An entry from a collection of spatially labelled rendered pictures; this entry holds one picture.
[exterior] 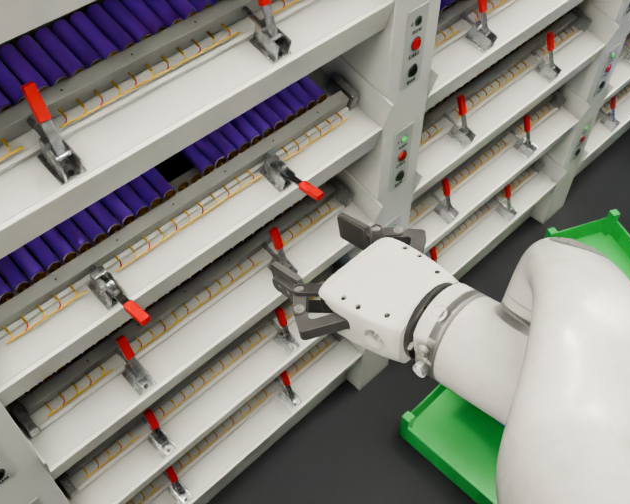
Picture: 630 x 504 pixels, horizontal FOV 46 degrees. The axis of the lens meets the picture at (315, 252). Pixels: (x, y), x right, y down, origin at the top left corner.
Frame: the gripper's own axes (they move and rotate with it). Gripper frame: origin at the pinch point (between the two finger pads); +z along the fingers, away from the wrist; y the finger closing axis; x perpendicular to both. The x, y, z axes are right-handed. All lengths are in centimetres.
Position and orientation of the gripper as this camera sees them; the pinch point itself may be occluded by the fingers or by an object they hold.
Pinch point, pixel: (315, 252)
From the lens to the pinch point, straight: 74.1
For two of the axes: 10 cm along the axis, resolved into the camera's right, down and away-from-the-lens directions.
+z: -6.9, -4.0, 6.1
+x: -1.5, -7.4, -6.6
